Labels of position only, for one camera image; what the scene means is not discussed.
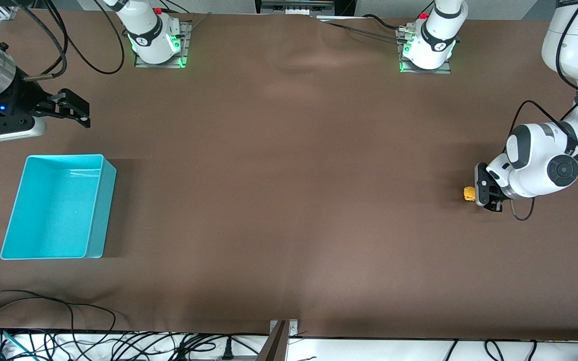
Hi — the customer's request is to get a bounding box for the turquoise plastic bin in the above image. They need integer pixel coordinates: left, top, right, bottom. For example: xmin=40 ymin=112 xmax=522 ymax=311
xmin=0 ymin=154 xmax=117 ymax=260

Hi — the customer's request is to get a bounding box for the brown table cloth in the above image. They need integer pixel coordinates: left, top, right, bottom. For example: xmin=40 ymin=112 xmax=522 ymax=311
xmin=0 ymin=10 xmax=578 ymax=341

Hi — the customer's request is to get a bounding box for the metal clamp plate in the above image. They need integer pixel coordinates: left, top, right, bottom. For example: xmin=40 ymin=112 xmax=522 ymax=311
xmin=269 ymin=319 xmax=299 ymax=337

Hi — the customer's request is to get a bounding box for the dark equipment rack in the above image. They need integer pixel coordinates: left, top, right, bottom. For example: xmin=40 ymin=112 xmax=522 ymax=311
xmin=255 ymin=0 xmax=357 ymax=17

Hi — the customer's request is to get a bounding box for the grey power strip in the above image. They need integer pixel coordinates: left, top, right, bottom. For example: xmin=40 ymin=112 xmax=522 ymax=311
xmin=179 ymin=354 xmax=269 ymax=361

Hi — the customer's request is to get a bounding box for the thick braided black cable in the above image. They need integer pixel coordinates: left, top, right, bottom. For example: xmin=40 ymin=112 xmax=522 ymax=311
xmin=16 ymin=0 xmax=68 ymax=82

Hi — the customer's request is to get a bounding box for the thin black cable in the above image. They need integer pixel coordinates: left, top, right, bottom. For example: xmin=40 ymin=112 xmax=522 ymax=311
xmin=46 ymin=0 xmax=125 ymax=75
xmin=510 ymin=0 xmax=578 ymax=221

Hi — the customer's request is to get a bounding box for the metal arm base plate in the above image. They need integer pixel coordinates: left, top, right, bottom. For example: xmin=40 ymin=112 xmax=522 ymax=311
xmin=396 ymin=28 xmax=453 ymax=75
xmin=134 ymin=21 xmax=193 ymax=68

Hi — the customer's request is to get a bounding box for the grey base cable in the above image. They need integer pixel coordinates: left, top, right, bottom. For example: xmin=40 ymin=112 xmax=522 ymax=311
xmin=188 ymin=12 xmax=213 ymax=32
xmin=319 ymin=19 xmax=401 ymax=40

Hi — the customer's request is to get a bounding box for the black looped floor cable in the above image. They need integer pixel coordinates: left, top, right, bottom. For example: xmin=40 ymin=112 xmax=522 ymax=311
xmin=0 ymin=290 xmax=117 ymax=346

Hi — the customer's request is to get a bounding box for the black base cable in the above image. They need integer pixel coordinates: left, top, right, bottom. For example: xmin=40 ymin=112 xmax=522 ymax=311
xmin=364 ymin=14 xmax=422 ymax=32

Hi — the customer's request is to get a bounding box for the teal cable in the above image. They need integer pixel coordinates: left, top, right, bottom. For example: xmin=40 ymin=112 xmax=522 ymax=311
xmin=0 ymin=326 xmax=39 ymax=361

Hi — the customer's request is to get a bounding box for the grey metal post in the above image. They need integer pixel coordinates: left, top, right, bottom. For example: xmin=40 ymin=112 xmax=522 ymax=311
xmin=258 ymin=321 xmax=288 ymax=361

